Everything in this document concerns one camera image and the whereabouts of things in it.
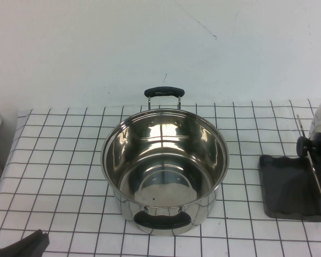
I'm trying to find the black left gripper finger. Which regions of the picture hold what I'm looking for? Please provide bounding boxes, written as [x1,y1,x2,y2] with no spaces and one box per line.
[5,229,45,253]
[24,233,51,254]

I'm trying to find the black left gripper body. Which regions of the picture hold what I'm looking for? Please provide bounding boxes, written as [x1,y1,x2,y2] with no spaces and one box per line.
[0,247,25,257]

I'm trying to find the white black grid tablecloth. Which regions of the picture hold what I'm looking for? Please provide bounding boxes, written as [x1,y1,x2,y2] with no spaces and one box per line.
[0,99,321,257]

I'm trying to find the black plastic drip tray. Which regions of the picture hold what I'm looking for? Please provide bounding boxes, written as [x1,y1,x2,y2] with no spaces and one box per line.
[258,154,321,222]

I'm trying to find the stainless steel pot black handles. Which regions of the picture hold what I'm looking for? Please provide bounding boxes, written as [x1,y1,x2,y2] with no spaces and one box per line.
[101,85,230,237]

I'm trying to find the metal wire lid rack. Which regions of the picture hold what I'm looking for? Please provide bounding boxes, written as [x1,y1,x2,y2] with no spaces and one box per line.
[296,114,321,216]

